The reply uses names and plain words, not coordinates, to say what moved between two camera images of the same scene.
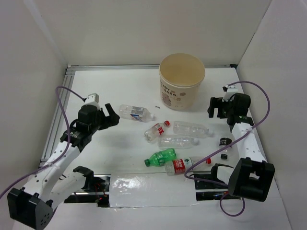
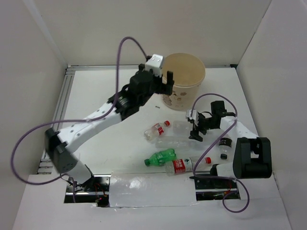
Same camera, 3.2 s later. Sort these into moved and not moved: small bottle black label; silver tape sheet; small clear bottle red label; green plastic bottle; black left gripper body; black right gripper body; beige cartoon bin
Moved: black left gripper body; black right gripper body
Not moved: green plastic bottle; beige cartoon bin; small bottle black label; silver tape sheet; small clear bottle red label
